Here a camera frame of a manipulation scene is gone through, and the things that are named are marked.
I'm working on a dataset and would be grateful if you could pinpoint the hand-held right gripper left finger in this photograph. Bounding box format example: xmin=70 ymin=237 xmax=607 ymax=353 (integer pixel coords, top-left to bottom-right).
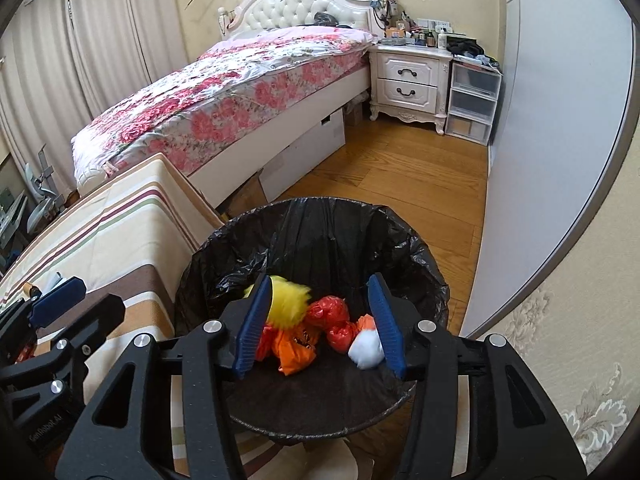
xmin=62 ymin=272 xmax=275 ymax=480

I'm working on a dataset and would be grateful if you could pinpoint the white tube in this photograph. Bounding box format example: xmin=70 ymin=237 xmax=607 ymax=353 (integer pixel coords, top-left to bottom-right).
xmin=40 ymin=271 xmax=68 ymax=295

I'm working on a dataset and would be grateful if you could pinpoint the yellow foam fruit net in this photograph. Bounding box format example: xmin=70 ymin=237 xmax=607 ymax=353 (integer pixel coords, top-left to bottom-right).
xmin=243 ymin=280 xmax=313 ymax=330

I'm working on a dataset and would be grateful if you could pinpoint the pink floral quilt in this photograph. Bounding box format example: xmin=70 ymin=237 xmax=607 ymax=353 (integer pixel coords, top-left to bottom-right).
xmin=72 ymin=27 xmax=376 ymax=186

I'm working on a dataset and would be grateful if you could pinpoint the orange plastic bag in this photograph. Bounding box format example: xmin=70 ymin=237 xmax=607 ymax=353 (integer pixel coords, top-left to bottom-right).
xmin=256 ymin=326 xmax=319 ymax=377

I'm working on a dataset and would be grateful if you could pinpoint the striped tablecloth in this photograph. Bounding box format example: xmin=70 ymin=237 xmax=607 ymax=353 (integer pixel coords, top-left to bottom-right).
xmin=0 ymin=152 xmax=381 ymax=480

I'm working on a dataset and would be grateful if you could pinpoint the clear plastic drawer unit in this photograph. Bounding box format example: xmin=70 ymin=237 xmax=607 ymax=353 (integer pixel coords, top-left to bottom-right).
xmin=444 ymin=57 xmax=502 ymax=147

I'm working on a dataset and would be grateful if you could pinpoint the white nightstand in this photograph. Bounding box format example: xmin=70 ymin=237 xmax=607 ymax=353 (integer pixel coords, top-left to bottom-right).
xmin=369 ymin=42 xmax=453 ymax=136

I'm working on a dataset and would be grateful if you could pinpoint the pile of dark clothes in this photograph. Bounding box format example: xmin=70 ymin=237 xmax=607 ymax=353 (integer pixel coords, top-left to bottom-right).
xmin=446 ymin=35 xmax=501 ymax=68

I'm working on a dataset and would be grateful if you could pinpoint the trash bin with black liner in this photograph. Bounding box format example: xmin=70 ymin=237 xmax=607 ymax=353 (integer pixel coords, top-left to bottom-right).
xmin=174 ymin=197 xmax=450 ymax=443

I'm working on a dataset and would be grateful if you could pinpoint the white wardrobe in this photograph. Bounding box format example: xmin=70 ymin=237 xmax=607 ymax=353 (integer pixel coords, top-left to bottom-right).
xmin=460 ymin=0 xmax=640 ymax=341

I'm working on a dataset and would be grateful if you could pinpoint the cluster of small bottles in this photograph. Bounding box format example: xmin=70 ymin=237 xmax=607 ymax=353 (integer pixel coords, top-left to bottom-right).
xmin=382 ymin=15 xmax=451 ymax=51

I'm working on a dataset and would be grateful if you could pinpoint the grey office chair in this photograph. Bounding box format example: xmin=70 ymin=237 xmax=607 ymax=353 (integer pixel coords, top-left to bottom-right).
xmin=22 ymin=145 xmax=68 ymax=236

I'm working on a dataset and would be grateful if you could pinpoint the white tufted bed frame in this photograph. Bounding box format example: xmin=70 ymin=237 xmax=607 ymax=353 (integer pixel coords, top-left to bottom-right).
xmin=72 ymin=0 xmax=373 ymax=211

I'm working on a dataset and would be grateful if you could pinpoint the brown cardboard box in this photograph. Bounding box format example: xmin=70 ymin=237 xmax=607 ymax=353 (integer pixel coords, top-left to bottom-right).
xmin=225 ymin=172 xmax=268 ymax=221
xmin=344 ymin=94 xmax=372 ymax=127

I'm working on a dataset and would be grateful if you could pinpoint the white cardboard box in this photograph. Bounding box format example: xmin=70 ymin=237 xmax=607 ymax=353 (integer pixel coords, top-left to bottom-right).
xmin=260 ymin=109 xmax=347 ymax=204

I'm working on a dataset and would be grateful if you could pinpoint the beige curtain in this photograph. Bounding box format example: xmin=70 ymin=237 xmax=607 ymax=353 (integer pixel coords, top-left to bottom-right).
xmin=0 ymin=0 xmax=101 ymax=196
xmin=65 ymin=0 xmax=193 ymax=93

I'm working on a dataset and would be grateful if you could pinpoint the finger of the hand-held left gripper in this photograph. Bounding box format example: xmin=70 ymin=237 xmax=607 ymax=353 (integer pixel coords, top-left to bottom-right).
xmin=0 ymin=294 xmax=127 ymax=403
xmin=0 ymin=276 xmax=87 ymax=346

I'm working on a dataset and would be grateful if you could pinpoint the dark bag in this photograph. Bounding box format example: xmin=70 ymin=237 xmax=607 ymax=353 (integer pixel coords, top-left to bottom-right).
xmin=312 ymin=10 xmax=353 ymax=28

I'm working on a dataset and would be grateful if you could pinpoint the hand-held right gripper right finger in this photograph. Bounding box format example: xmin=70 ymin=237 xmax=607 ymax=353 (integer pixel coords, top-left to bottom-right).
xmin=366 ymin=272 xmax=588 ymax=480

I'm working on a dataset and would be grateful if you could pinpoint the grey study desk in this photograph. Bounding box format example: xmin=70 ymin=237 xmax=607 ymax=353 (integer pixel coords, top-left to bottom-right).
xmin=0 ymin=187 xmax=31 ymax=261

